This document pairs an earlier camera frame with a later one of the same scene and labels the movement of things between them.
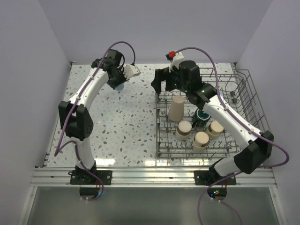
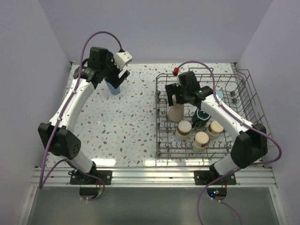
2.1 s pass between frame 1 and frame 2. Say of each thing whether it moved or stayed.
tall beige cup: stayed
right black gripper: moved
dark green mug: stayed
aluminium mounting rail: stayed
